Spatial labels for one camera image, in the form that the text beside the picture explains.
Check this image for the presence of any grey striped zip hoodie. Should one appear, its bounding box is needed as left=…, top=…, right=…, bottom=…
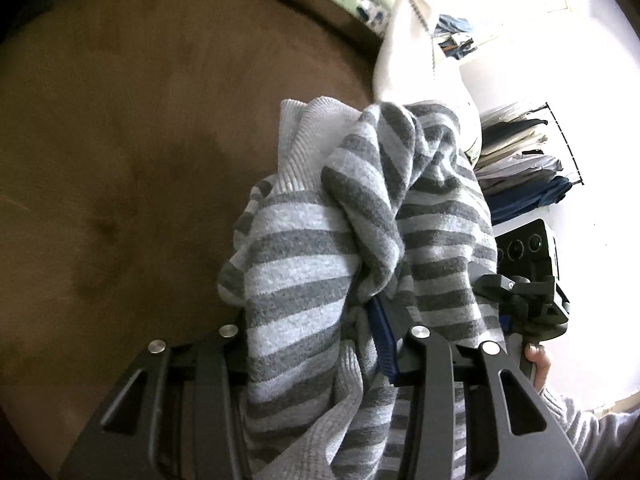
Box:
left=218, top=98, right=502, bottom=479

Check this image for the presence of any grey knit sleeve forearm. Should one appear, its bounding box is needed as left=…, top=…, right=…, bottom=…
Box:
left=540, top=389, right=639, bottom=479

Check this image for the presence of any clothes rack with hanging clothes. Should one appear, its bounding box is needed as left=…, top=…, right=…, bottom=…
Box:
left=475, top=102, right=584, bottom=226

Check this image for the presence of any chair with piled clothes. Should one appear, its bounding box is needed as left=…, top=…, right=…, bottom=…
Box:
left=435, top=14, right=477, bottom=61

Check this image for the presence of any person's right hand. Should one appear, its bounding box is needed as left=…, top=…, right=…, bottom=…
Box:
left=524, top=344, right=551, bottom=393

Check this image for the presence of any white fleece jacket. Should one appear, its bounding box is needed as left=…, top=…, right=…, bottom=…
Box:
left=372, top=0, right=482, bottom=165

